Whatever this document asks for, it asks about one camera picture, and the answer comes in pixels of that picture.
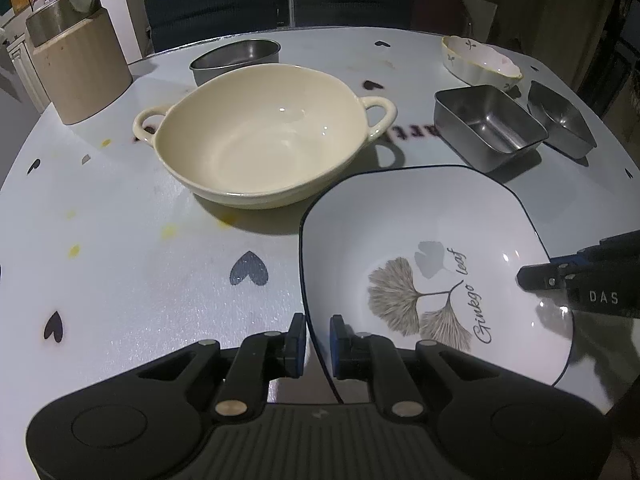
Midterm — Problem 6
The white square leaf-print plate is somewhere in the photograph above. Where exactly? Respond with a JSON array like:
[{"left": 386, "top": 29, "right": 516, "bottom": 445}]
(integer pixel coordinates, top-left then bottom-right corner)
[{"left": 299, "top": 165, "right": 576, "bottom": 406}]

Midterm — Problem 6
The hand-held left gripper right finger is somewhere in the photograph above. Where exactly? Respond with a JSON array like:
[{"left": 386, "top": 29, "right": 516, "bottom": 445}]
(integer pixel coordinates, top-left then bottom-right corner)
[{"left": 331, "top": 314, "right": 504, "bottom": 422}]

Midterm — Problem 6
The white fluted yellow-rimmed bowl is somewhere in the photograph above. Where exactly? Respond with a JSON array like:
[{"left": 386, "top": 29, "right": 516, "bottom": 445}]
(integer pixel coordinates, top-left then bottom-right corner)
[{"left": 441, "top": 35, "right": 524, "bottom": 87}]

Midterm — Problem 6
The white base cabinet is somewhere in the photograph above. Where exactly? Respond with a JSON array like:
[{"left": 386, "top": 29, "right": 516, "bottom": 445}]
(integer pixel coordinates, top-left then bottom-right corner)
[{"left": 4, "top": 35, "right": 51, "bottom": 116}]

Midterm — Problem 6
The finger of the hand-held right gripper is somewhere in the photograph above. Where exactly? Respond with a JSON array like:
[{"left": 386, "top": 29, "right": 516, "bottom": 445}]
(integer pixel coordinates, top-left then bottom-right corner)
[
  {"left": 550, "top": 230, "right": 640, "bottom": 276},
  {"left": 516, "top": 263, "right": 576, "bottom": 294}
]

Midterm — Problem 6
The cream two-handled ceramic bowl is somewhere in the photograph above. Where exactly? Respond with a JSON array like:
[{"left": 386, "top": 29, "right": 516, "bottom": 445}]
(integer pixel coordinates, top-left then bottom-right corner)
[{"left": 133, "top": 64, "right": 398, "bottom": 210}]

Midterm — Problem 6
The small rectangular steel container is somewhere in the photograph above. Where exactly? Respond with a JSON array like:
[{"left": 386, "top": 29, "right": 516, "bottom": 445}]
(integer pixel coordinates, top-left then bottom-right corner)
[{"left": 527, "top": 80, "right": 597, "bottom": 160}]

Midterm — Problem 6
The round steel bowl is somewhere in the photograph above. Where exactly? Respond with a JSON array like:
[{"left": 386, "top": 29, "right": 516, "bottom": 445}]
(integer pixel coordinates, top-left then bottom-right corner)
[{"left": 189, "top": 39, "right": 282, "bottom": 87}]

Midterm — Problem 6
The large rectangular steel container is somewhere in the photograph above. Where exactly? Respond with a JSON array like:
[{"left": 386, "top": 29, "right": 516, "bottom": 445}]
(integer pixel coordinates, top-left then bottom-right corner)
[{"left": 433, "top": 85, "right": 550, "bottom": 173}]

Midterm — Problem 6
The beige kettle with steel lid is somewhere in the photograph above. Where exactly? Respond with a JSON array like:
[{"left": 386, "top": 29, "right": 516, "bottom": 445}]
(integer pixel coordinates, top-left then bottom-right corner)
[{"left": 25, "top": 0, "right": 133, "bottom": 126}]

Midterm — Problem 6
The maroon chair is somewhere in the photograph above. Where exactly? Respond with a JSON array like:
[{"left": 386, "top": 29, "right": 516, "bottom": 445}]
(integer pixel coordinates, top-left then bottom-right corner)
[{"left": 412, "top": 0, "right": 466, "bottom": 36}]

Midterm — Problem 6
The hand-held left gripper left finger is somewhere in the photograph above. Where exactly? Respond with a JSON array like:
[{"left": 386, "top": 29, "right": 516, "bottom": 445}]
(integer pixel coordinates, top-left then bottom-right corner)
[{"left": 136, "top": 313, "right": 307, "bottom": 422}]

